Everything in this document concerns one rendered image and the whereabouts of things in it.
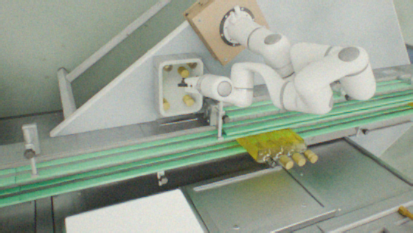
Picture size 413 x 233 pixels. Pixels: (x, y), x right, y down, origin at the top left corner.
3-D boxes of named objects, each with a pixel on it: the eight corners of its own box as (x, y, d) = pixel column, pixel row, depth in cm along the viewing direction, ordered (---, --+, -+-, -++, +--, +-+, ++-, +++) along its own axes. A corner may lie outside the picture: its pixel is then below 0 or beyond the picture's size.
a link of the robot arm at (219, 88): (258, 78, 112) (256, 108, 113) (243, 76, 122) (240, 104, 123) (214, 76, 106) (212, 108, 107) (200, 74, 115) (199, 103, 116)
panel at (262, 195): (60, 223, 122) (69, 310, 94) (60, 216, 120) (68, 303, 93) (283, 166, 160) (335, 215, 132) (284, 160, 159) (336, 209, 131)
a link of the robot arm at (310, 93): (308, 72, 112) (293, 39, 102) (380, 78, 99) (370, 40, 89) (289, 116, 105) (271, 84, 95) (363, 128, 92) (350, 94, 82)
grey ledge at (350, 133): (260, 144, 176) (273, 155, 167) (262, 128, 172) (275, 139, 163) (396, 114, 216) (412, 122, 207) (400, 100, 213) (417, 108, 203)
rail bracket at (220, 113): (209, 130, 146) (221, 146, 136) (210, 92, 139) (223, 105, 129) (215, 129, 147) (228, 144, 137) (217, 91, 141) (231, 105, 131)
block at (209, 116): (202, 119, 151) (209, 127, 145) (202, 99, 147) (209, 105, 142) (209, 118, 153) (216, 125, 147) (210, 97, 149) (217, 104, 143)
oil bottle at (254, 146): (234, 138, 154) (259, 166, 137) (235, 127, 152) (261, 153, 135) (245, 136, 157) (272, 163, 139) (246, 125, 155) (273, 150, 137)
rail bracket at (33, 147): (27, 150, 127) (26, 187, 108) (18, 106, 120) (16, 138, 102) (42, 147, 129) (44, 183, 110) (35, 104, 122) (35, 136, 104)
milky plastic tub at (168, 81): (154, 108, 146) (160, 118, 139) (152, 55, 137) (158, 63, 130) (194, 102, 153) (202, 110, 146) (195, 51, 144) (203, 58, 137)
